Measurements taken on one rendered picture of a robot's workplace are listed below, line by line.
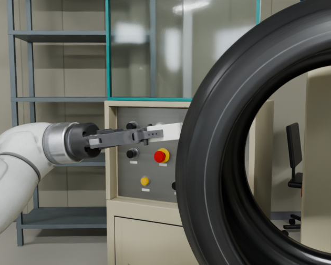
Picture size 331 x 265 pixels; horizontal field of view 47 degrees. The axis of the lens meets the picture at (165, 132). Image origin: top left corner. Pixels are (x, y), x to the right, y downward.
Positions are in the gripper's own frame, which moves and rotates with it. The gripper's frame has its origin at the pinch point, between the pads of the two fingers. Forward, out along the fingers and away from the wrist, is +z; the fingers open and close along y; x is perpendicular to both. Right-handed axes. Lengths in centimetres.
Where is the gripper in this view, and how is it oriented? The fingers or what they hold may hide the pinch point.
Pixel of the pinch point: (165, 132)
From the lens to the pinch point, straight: 72.5
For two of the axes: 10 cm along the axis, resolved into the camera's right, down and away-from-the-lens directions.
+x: 1.3, 9.9, 0.5
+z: 9.1, -1.0, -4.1
